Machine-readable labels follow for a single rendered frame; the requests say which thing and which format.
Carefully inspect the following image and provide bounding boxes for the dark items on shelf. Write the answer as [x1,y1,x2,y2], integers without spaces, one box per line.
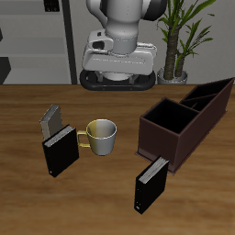
[43,0,61,13]

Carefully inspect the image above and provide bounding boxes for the dark block on shelf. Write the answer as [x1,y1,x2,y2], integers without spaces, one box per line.
[0,56,12,85]

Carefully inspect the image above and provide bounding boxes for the grey book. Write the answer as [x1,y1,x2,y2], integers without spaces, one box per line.
[39,104,64,142]

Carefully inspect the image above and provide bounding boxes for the green pot plant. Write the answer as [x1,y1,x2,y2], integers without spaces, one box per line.
[155,0,217,86]

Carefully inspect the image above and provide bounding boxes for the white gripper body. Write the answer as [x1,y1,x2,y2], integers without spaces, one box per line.
[82,42,158,76]

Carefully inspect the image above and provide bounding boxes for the dark vertical post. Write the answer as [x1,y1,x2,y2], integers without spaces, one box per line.
[62,0,78,85]

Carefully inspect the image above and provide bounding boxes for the flat black base plate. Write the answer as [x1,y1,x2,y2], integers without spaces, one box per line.
[79,69,157,92]

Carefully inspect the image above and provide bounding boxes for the white and yellow mug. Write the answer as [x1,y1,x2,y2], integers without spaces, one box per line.
[75,118,118,157]

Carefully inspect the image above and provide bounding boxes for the grey shelf unit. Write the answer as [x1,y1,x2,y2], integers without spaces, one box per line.
[0,0,72,85]

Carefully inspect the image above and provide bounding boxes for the black book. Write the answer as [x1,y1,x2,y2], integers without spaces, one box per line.
[133,155,171,216]
[41,124,81,179]

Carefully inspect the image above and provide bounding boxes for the dark brown desk caddy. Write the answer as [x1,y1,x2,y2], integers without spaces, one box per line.
[135,76,235,176]

